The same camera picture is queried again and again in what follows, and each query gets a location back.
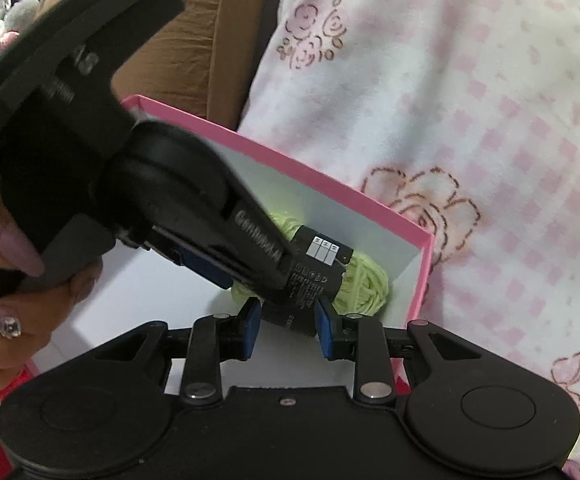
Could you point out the brown cushion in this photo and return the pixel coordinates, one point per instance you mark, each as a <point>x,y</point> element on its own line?
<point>194,60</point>

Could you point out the person's left hand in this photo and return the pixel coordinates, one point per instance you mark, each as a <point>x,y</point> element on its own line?
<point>4,240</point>

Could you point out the pink cardboard box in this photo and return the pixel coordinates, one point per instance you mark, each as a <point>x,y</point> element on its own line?
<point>320,195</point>

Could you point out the green yarn ball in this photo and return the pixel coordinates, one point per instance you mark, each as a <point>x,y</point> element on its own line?
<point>365,285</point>

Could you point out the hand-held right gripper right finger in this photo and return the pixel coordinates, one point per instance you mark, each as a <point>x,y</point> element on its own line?
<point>326,332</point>

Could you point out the pink checked floral blanket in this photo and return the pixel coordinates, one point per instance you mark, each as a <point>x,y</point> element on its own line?
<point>470,110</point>

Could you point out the grey plush toy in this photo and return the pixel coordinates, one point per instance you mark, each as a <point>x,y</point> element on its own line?
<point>24,10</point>

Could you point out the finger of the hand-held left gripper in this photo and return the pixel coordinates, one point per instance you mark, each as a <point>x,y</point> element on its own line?
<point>204,267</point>
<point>260,245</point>

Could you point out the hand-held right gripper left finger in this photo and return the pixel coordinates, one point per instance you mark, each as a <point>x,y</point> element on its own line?
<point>250,327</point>

